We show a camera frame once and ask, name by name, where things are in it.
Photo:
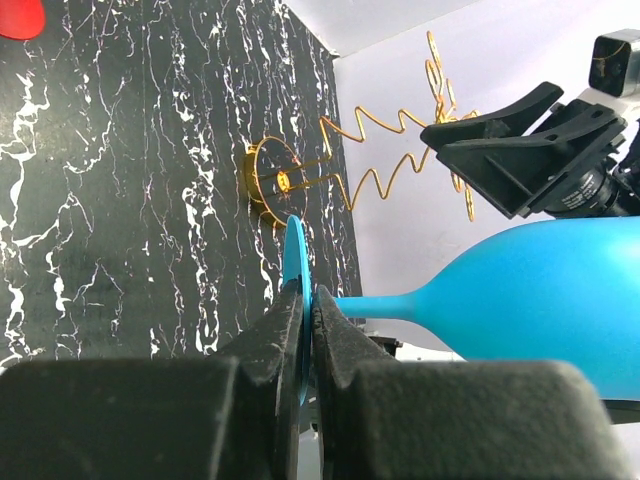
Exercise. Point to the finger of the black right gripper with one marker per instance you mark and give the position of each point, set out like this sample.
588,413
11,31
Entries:
508,172
510,121

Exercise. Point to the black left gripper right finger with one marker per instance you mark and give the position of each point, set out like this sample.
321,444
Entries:
381,418

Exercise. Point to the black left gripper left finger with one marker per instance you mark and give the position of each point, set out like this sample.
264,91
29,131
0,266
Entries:
232,415

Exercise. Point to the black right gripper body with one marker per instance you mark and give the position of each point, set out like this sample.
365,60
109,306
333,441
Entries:
588,182

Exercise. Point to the blue wine glass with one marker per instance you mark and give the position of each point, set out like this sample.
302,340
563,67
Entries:
551,290

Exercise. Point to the red wine glass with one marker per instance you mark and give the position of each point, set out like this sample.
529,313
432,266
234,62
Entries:
21,19

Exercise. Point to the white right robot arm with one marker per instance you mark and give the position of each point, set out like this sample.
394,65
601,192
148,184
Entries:
537,155

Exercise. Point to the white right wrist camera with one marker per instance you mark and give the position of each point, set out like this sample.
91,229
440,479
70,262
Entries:
614,68

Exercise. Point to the gold wire wine glass rack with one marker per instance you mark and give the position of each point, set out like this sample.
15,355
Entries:
271,167

